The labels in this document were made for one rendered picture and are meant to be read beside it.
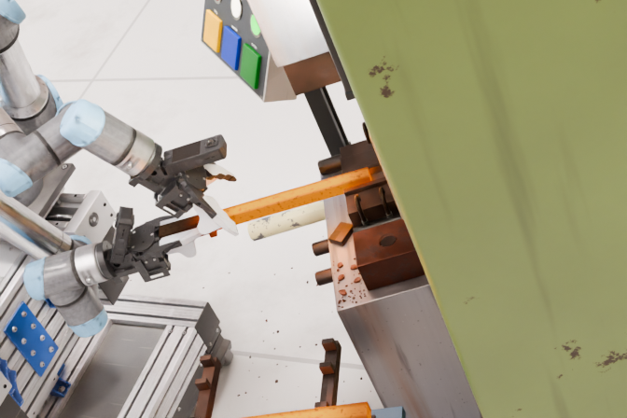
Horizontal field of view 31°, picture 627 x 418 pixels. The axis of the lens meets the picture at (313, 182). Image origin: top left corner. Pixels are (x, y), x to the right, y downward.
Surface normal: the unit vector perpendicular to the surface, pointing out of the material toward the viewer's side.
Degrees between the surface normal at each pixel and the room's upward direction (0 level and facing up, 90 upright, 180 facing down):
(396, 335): 90
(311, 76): 90
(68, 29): 0
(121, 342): 0
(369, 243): 0
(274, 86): 90
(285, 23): 90
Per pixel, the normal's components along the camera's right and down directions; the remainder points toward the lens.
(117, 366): -0.32, -0.70
